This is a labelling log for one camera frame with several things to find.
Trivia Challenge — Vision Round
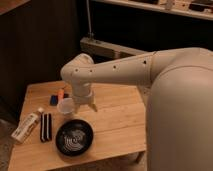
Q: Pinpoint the black striped rectangular block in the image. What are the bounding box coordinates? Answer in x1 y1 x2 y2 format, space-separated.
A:
40 113 52 143

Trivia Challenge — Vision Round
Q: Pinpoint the black ceramic bowl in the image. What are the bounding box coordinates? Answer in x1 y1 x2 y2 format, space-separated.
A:
55 119 94 156

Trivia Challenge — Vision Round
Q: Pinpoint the wooden shelf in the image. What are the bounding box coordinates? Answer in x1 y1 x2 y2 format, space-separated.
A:
94 0 213 21

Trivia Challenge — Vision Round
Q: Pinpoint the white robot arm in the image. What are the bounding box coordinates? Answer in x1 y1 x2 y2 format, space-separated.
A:
61 47 213 171

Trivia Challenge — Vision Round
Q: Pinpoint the wooden table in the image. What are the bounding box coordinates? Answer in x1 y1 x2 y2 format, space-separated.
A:
8 84 146 171

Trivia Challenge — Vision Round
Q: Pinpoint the clear plastic cup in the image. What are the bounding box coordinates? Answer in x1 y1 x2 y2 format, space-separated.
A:
57 98 75 115

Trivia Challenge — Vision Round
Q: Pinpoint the white bottle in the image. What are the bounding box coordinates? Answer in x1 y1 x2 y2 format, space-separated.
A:
11 107 44 143

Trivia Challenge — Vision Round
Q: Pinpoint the orange marker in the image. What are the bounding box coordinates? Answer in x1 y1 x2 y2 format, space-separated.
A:
57 88 64 101

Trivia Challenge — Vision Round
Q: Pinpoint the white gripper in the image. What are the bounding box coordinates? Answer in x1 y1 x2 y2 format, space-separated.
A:
72 83 98 112

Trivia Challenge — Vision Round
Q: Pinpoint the metal pole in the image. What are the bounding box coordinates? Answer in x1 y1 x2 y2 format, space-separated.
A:
86 0 94 40

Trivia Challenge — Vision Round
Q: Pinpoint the long grey case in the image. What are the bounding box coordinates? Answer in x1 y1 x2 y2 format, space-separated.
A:
80 37 153 59

